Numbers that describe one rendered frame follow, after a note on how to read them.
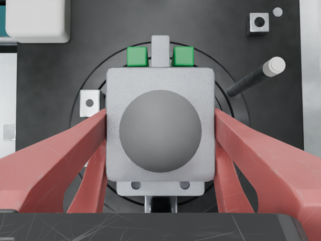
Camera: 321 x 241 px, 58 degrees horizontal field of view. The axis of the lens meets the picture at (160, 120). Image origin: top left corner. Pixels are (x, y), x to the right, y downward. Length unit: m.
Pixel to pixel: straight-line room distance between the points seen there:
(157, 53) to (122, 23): 0.10
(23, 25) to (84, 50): 0.05
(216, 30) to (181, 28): 0.03
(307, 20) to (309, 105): 0.08
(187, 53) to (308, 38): 0.14
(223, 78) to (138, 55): 0.08
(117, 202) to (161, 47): 0.12
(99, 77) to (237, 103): 0.11
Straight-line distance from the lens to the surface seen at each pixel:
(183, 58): 0.18
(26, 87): 0.27
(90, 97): 0.21
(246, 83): 0.18
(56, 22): 0.25
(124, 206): 0.23
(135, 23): 0.26
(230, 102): 0.23
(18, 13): 0.26
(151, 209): 0.20
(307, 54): 0.29
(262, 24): 0.27
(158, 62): 0.16
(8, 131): 0.27
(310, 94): 0.28
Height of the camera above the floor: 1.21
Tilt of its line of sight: 87 degrees down
